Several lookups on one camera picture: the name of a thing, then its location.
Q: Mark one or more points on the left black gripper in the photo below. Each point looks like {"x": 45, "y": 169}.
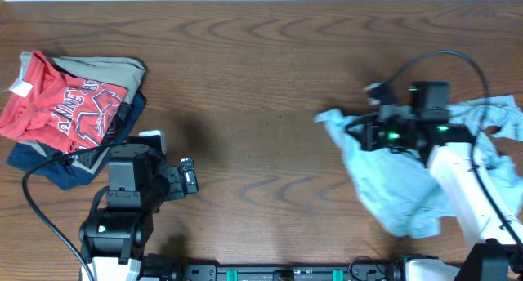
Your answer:
{"x": 176, "y": 189}

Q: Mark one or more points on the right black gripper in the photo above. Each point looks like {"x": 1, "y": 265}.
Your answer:
{"x": 368, "y": 140}

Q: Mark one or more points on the light blue t-shirt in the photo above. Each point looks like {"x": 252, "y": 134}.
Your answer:
{"x": 396, "y": 188}

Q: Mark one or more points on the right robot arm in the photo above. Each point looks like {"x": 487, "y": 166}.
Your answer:
{"x": 448, "y": 151}

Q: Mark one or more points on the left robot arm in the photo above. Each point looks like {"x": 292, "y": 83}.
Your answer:
{"x": 120, "y": 221}

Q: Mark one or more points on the beige folded shirt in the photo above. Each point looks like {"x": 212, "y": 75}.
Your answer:
{"x": 121, "y": 71}

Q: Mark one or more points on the navy folded garment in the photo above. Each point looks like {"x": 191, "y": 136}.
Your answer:
{"x": 79, "y": 169}

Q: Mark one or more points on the red printed t-shirt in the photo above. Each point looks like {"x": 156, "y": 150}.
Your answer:
{"x": 62, "y": 111}

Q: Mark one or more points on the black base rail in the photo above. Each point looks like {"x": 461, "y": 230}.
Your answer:
{"x": 362, "y": 268}

